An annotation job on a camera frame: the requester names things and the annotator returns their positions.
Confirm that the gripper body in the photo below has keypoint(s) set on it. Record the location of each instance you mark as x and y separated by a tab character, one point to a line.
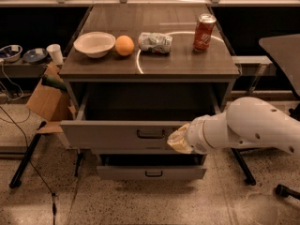
195	136

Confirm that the grey top drawer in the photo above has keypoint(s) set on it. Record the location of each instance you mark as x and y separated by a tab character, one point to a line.
138	122

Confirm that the grey drawer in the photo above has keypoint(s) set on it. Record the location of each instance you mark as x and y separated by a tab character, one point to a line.
151	167
138	122

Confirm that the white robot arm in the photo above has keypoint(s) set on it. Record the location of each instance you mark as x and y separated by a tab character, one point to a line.
248	122

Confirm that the grey lower drawer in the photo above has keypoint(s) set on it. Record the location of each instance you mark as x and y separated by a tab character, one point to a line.
151	167

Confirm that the grey cabinet with wood top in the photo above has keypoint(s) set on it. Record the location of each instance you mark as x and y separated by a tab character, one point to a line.
181	67

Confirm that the black stand leg right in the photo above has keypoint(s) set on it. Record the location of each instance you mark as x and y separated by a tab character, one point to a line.
250	180

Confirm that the crumpled chip bag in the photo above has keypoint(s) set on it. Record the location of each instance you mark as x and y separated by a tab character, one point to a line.
155	42

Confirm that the red soda can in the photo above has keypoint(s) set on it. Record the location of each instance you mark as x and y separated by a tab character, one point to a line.
203	32

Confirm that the orange fruit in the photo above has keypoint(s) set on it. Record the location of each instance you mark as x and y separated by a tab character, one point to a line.
124	45

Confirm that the black caster wheel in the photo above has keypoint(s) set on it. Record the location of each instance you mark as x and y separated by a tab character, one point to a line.
285	192

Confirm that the white paper bowl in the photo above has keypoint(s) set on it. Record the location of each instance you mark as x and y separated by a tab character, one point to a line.
94	44

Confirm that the brown cardboard box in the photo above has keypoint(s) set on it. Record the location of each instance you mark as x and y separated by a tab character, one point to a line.
52	105

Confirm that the dark round side table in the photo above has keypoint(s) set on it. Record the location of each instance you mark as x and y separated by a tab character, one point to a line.
285	52

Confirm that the white paper cup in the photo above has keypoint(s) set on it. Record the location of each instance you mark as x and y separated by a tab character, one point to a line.
54	50

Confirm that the blue bowl right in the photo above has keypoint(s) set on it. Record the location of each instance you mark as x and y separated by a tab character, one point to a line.
35	56

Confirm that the blue bowl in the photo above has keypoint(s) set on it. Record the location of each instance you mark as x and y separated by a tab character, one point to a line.
35	56
11	53

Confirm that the black floor bar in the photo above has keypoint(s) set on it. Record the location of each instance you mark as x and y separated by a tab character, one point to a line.
16	179

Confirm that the blue bowl left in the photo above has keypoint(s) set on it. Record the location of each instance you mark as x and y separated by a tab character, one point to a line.
11	53

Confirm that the grey side shelf bracket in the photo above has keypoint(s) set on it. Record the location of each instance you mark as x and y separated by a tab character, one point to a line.
253	67

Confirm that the green handled tool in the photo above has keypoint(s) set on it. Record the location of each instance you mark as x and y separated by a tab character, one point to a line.
49	80

